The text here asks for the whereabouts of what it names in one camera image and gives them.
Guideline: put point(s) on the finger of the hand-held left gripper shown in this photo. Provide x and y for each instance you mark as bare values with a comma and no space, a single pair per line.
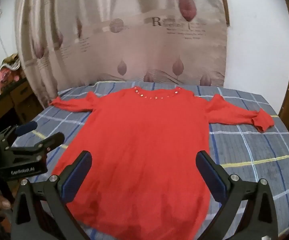
50,140
27,127

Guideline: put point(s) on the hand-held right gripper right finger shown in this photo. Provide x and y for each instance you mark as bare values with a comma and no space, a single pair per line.
210,177

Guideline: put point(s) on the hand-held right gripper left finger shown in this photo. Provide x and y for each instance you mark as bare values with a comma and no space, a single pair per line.
76,177

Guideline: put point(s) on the red sweater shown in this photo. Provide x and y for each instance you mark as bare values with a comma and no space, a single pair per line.
144,150

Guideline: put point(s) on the brown wooden cabinet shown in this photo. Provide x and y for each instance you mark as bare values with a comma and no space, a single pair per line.
19,97

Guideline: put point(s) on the grey plaid bed sheet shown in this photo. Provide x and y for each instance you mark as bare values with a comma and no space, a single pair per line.
249,155

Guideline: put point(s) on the red printed package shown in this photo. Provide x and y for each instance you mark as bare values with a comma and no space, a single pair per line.
8,72

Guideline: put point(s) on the leaf print curtain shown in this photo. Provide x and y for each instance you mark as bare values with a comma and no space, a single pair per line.
134,42

